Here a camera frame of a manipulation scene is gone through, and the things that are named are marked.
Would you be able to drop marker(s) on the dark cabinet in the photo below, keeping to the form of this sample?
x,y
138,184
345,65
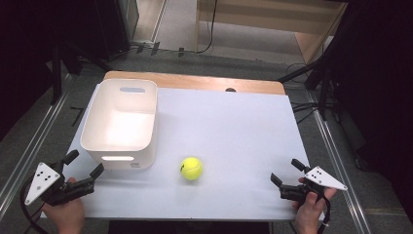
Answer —
x,y
113,26

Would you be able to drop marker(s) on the metal floor rail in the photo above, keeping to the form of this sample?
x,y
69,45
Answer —
x,y
337,162
29,152

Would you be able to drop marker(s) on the black metal stand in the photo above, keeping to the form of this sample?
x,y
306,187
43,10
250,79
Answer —
x,y
56,74

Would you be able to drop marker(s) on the yellow tennis ball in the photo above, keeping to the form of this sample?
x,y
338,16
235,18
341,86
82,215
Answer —
x,y
191,168

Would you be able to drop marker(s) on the white plastic storage bin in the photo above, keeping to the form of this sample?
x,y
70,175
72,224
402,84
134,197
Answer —
x,y
120,130

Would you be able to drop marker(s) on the person's right hand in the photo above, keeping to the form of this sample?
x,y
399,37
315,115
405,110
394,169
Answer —
x,y
308,214

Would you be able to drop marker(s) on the white table mat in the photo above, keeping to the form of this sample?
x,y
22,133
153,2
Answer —
x,y
233,130

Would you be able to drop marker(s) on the person's left hand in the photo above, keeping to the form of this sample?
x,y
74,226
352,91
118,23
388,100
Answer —
x,y
66,216

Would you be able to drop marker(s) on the black tripod stand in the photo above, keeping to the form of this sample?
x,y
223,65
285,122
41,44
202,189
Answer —
x,y
323,84

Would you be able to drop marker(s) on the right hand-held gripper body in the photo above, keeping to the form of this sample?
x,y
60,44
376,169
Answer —
x,y
324,179

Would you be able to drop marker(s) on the light wooden shelf unit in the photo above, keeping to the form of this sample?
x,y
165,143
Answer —
x,y
259,16

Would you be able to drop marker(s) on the dark curtain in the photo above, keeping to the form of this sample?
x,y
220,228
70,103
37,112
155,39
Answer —
x,y
380,81
22,48

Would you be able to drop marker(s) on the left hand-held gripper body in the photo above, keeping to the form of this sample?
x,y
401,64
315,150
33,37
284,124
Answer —
x,y
42,182

